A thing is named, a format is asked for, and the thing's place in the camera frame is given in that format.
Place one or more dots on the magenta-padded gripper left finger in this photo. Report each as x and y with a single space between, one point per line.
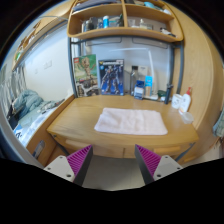
60 166

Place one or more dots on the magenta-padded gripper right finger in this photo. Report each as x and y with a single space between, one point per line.
166 165

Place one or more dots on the pale pink towel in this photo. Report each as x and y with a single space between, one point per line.
131 121

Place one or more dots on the clear plastic container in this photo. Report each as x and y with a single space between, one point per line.
187 117

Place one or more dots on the white mug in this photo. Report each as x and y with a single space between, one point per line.
176 101

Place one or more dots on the white red-capped lotion bottle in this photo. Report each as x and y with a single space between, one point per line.
185 102

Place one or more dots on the black electric shaver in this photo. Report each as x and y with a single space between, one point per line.
168 95

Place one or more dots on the bed with teal bedding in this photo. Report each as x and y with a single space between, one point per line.
28 103

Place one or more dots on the dark green round tin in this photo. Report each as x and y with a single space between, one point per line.
161 94

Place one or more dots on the small blue box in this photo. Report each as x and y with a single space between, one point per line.
139 90

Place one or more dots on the light blue packet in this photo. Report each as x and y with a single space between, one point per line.
148 85

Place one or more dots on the white desk lamp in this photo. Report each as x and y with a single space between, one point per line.
151 71

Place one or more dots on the green toy figure box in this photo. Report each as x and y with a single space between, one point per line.
85 75

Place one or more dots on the white carton box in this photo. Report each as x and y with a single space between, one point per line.
143 71

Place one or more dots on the blue robot model box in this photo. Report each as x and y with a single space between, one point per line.
111 77

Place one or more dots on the wooden shelf unit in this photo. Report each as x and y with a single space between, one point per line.
123 31

